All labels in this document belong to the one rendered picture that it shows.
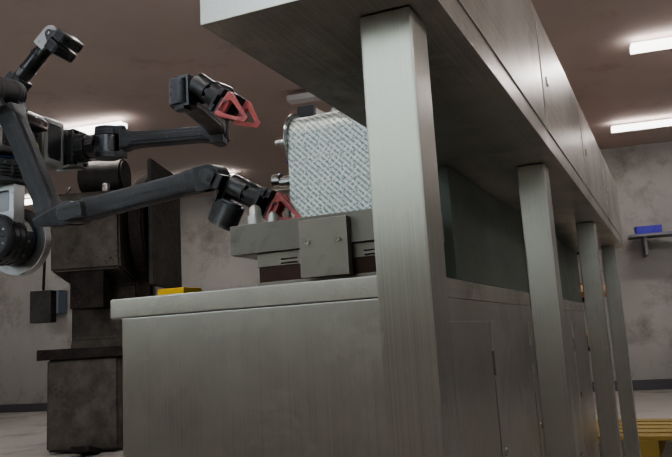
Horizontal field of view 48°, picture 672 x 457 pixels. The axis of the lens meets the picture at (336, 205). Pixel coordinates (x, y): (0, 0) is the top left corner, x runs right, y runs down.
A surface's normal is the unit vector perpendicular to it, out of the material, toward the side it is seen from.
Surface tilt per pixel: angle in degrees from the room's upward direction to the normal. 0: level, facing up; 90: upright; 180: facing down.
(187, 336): 90
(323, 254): 90
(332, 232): 90
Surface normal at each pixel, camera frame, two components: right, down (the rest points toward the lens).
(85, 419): -0.10, -0.17
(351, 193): -0.40, -0.14
